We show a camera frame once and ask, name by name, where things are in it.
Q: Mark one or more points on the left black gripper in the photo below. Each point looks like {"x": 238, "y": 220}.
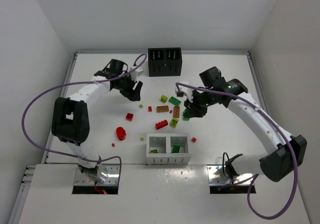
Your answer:
{"x": 127, "y": 88}

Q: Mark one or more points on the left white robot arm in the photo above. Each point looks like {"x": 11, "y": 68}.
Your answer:
{"x": 70, "y": 121}

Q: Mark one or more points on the red oval lego piece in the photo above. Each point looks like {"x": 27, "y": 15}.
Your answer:
{"x": 121, "y": 133}

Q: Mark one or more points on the metal base plate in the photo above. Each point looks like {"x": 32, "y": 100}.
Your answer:
{"x": 216, "y": 177}
{"x": 103, "y": 175}

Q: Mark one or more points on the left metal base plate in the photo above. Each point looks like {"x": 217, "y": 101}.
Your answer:
{"x": 103, "y": 175}

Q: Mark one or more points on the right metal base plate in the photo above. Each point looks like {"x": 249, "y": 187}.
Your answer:
{"x": 216, "y": 177}

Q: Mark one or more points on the dark green lego brick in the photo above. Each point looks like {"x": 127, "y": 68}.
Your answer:
{"x": 185, "y": 115}

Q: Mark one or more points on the red long lego brick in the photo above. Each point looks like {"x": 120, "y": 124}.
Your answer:
{"x": 161, "y": 124}

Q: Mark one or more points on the brown flat lego plate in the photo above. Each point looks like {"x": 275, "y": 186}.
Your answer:
{"x": 161, "y": 109}

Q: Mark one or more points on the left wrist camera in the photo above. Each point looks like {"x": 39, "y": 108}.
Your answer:
{"x": 136, "y": 73}

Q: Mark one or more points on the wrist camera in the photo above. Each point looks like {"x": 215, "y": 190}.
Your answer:
{"x": 182, "y": 91}
{"x": 136, "y": 73}

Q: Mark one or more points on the black two-compartment container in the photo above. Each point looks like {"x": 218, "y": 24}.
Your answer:
{"x": 164, "y": 62}

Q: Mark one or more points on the dark green flat lego plate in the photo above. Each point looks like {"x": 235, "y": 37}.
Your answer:
{"x": 174, "y": 101}

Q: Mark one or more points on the lime lego brick top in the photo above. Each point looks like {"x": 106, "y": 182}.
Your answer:
{"x": 164, "y": 98}

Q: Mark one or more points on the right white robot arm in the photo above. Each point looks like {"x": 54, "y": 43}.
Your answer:
{"x": 282, "y": 148}

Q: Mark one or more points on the white two-compartment container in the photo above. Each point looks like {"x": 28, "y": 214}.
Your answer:
{"x": 164, "y": 143}

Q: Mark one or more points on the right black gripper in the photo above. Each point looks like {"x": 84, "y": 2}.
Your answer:
{"x": 197, "y": 104}

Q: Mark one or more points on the red square lego brick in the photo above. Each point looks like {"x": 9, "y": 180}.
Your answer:
{"x": 129, "y": 117}

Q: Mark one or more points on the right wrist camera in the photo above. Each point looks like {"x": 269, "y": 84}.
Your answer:
{"x": 182, "y": 91}

